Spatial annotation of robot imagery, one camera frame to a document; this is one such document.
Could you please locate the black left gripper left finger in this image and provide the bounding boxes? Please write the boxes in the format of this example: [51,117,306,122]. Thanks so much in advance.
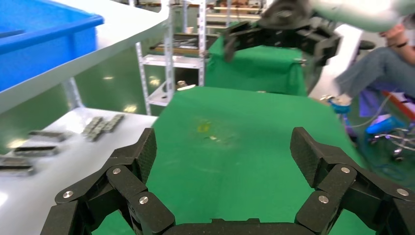
[40,127,176,235]

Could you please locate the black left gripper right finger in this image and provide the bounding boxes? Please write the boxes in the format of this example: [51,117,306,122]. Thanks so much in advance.
[289,126,415,235]

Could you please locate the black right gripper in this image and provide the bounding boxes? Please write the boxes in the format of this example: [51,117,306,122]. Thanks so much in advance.
[223,0,342,67]

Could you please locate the person forearm with wristband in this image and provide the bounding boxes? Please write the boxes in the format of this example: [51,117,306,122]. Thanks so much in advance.
[379,23,415,66]

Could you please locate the green covered table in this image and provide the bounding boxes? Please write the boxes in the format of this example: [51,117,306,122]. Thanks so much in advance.
[205,35,308,97]

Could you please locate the grey metal connector strip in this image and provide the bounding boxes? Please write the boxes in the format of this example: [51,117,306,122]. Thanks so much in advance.
[82,116,104,135]
[103,114,125,133]
[87,124,113,142]

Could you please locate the white low board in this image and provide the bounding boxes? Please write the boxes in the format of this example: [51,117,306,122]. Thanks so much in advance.
[0,107,159,235]

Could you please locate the chrome office chair base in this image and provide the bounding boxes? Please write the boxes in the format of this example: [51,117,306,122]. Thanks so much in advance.
[368,126,415,163]

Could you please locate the seated person in jeans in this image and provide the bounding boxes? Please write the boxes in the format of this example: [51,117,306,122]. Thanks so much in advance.
[329,14,415,134]

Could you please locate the perforated metal rack upright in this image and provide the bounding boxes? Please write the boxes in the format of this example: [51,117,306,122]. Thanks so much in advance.
[136,42,152,116]

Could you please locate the green table cloth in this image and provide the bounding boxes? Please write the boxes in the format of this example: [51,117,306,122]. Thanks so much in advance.
[92,86,377,235]

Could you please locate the white metal storage rack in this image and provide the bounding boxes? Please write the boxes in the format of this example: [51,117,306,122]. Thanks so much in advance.
[142,0,208,108]

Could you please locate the white metal shelf board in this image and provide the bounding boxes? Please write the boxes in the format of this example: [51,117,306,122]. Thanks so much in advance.
[0,0,171,114]

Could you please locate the blue plastic tray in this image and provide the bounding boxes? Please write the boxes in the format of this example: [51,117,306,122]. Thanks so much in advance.
[0,0,105,93]

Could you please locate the grey metal rack post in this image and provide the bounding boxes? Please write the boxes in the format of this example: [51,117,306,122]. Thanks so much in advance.
[61,77,83,111]

